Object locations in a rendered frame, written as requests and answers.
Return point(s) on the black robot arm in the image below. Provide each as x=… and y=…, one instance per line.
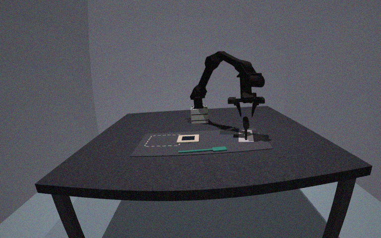
x=247, y=74

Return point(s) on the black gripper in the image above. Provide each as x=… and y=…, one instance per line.
x=233, y=100

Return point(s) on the dark grey flat mat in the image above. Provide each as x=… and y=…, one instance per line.
x=165, y=144

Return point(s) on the white tile with black centre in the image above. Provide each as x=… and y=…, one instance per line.
x=188, y=138

